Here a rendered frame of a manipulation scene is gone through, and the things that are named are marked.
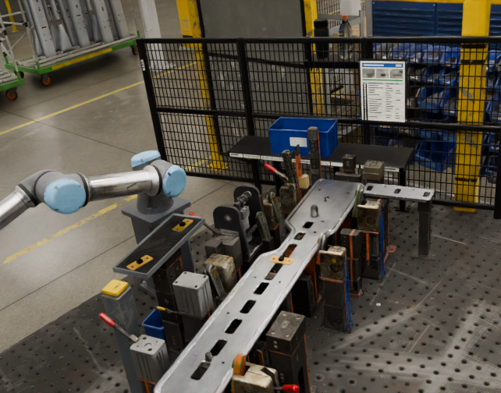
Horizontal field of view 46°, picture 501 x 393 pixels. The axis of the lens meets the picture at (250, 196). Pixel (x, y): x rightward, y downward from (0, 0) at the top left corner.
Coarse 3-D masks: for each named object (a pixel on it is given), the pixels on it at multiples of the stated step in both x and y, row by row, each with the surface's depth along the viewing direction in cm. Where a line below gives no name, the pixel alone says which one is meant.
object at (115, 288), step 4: (112, 280) 187; (116, 280) 187; (108, 284) 186; (112, 284) 185; (116, 284) 185; (120, 284) 185; (124, 284) 185; (128, 284) 186; (104, 288) 184; (108, 288) 184; (112, 288) 184; (116, 288) 183; (120, 288) 183; (124, 288) 184; (104, 292) 183; (108, 292) 182; (112, 292) 182; (116, 292) 181; (120, 292) 182
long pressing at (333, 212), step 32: (320, 192) 258; (352, 192) 255; (288, 224) 237; (320, 224) 234; (256, 288) 202; (288, 288) 200; (224, 320) 188; (256, 320) 187; (192, 352) 177; (224, 352) 175; (160, 384) 166; (192, 384) 165; (224, 384) 165
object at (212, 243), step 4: (212, 240) 214; (216, 240) 214; (220, 240) 213; (208, 244) 212; (212, 244) 211; (216, 244) 211; (220, 244) 212; (208, 248) 211; (212, 248) 210; (216, 248) 210; (220, 248) 213; (208, 252) 212; (212, 252) 211; (216, 252) 211; (220, 252) 213; (208, 256) 213
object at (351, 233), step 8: (344, 232) 229; (352, 232) 228; (344, 240) 229; (352, 240) 227; (360, 240) 230; (352, 248) 229; (360, 248) 230; (352, 256) 231; (360, 256) 231; (352, 264) 233; (360, 264) 233; (352, 272) 235; (360, 272) 235; (352, 280) 237; (360, 280) 239; (352, 288) 238; (360, 288) 240; (352, 296) 239
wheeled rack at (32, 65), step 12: (132, 0) 932; (24, 24) 813; (132, 36) 957; (84, 48) 924; (96, 48) 913; (108, 48) 917; (120, 48) 934; (132, 48) 963; (24, 60) 905; (36, 60) 836; (48, 60) 884; (60, 60) 873; (72, 60) 875; (84, 60) 891; (36, 72) 845; (48, 72) 852; (48, 84) 865
